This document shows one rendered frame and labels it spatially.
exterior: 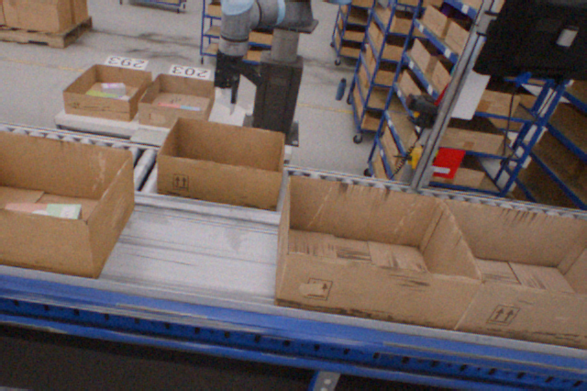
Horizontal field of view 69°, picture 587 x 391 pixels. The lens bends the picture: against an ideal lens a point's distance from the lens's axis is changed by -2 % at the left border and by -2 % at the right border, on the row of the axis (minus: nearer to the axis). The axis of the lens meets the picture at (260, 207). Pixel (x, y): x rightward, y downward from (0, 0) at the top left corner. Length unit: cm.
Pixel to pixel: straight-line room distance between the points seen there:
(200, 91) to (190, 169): 91
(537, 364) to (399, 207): 44
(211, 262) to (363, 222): 41
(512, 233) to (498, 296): 34
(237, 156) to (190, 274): 73
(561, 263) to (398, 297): 60
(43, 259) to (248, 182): 64
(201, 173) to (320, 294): 61
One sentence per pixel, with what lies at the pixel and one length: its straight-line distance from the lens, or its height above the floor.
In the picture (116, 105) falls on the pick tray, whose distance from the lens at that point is 192.
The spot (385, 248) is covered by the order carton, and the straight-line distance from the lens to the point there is 119.
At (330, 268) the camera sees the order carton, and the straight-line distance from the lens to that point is 85.
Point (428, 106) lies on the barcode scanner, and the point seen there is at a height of 107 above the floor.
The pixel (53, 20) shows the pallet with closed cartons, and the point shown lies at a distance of 544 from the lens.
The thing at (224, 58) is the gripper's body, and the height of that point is 117.
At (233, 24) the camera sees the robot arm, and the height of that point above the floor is 128.
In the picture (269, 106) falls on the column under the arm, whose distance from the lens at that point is 184.
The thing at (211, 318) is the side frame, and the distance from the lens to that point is 88.
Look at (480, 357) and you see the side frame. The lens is 101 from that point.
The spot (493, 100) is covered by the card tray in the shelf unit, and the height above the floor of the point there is 100.
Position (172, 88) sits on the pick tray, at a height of 78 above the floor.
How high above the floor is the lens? 158
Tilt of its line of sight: 35 degrees down
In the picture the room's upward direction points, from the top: 10 degrees clockwise
